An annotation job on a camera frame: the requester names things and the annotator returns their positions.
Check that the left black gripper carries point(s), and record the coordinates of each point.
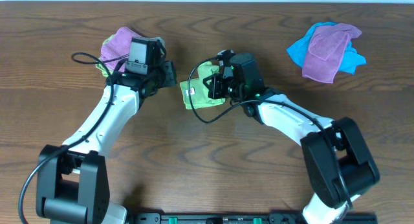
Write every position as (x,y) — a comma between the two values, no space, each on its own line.
(170,74)

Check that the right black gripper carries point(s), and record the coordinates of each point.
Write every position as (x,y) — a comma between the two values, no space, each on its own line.
(213,88)

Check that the light green microfiber cloth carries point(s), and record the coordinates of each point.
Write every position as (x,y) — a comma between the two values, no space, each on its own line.
(198,91)

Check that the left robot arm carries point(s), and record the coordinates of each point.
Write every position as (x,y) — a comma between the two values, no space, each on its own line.
(72,182)

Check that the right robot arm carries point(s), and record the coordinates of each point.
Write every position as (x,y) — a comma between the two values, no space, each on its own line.
(338,161)

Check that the folded purple cloth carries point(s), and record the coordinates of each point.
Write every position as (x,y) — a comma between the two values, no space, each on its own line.
(119,46)

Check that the folded green cloth underneath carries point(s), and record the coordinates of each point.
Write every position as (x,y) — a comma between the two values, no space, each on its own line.
(103,56)

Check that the crumpled purple cloth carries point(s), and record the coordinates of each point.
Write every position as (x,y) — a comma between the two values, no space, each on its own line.
(325,51)

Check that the crumpled blue cloth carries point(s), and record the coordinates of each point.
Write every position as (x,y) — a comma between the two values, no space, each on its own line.
(351,59)

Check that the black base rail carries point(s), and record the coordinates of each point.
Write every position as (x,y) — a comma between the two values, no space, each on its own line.
(278,217)

